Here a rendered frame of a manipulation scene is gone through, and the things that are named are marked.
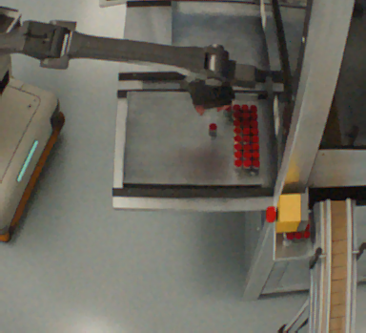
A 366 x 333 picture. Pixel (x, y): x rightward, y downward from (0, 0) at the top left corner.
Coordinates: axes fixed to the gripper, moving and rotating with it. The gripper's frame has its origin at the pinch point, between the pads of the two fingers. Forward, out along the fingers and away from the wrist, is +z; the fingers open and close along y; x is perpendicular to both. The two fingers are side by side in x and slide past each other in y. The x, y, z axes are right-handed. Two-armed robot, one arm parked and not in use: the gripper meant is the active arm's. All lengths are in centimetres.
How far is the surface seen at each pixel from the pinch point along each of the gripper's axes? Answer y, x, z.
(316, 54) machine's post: 9, -26, -60
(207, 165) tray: -2.6, -9.7, 9.9
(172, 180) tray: -11.7, -11.6, 10.1
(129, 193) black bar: -23.1, -13.1, 8.6
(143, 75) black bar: -12.0, 19.2, 8.9
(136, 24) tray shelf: -9.6, 40.0, 11.3
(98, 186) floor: -27, 32, 100
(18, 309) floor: -76, -15, 100
